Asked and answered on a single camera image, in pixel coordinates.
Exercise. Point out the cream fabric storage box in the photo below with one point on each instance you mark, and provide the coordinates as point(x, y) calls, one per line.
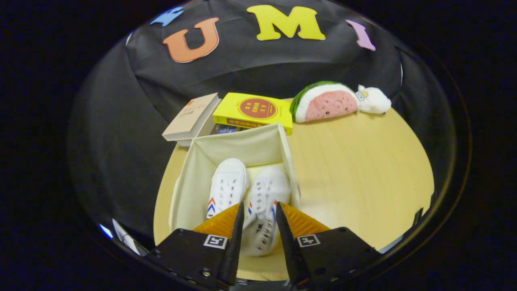
point(194, 182)

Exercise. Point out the white canvas shoe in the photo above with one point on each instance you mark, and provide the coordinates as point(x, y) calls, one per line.
point(228, 182)
point(264, 190)

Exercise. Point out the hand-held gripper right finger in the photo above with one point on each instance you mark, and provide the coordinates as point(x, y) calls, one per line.
point(288, 250)

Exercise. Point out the white plush toy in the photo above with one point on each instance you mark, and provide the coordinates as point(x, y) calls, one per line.
point(377, 103)

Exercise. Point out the watermelon slice plush toy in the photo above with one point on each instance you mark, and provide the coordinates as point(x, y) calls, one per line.
point(331, 105)

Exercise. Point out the blue cover book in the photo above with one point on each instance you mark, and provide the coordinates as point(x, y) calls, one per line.
point(226, 129)

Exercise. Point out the yellow book with red emblem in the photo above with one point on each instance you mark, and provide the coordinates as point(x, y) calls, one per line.
point(230, 107)

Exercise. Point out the grey white striped object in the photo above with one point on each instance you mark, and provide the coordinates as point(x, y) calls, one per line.
point(129, 240)

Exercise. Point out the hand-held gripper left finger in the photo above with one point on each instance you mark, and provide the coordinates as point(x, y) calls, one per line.
point(234, 250)

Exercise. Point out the beige cover book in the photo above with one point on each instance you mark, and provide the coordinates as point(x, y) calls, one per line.
point(194, 115)

